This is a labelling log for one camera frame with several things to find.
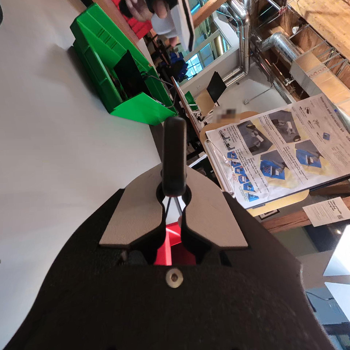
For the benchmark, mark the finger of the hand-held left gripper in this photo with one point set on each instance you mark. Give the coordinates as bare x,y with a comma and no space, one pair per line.
183,24

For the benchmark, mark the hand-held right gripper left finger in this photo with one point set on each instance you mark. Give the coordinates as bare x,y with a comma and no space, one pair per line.
134,213

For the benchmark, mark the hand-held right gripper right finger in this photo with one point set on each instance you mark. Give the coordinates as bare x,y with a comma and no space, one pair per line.
216,216

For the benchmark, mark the red plastic bin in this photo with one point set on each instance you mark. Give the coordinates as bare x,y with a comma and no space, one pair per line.
166,246

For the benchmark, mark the black usb hub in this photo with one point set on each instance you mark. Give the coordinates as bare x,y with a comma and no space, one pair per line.
175,153

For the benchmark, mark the green plastic bin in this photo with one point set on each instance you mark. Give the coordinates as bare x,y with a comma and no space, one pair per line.
93,54

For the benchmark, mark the person's left hand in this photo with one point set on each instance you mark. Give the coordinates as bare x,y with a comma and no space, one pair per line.
139,9

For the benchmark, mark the black bin divider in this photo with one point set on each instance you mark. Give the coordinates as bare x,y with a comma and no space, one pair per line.
131,73

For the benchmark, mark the black flat panel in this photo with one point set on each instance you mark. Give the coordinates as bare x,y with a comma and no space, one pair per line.
216,87

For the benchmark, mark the wooden poster board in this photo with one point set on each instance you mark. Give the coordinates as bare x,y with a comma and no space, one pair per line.
287,202

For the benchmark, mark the small green bin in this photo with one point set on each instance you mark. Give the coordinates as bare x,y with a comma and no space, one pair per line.
190,98

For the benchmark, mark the instruction poster sheet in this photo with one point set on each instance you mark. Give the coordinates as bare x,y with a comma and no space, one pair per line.
287,153

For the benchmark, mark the small paper note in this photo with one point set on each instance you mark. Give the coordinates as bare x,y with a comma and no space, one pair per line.
325,212

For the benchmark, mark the white box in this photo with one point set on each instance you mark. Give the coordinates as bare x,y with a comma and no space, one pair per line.
339,259

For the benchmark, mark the wooden post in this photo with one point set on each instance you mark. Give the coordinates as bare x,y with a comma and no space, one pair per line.
207,11

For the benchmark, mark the silver duct pipes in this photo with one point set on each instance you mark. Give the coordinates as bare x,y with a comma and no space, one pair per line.
244,41

